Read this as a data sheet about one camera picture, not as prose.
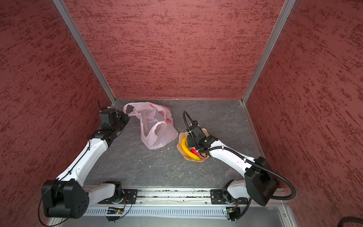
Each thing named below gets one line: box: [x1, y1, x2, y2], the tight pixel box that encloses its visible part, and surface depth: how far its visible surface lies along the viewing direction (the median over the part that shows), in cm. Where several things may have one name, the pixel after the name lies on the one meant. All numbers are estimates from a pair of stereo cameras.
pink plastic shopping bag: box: [123, 101, 180, 150], surface depth 90 cm
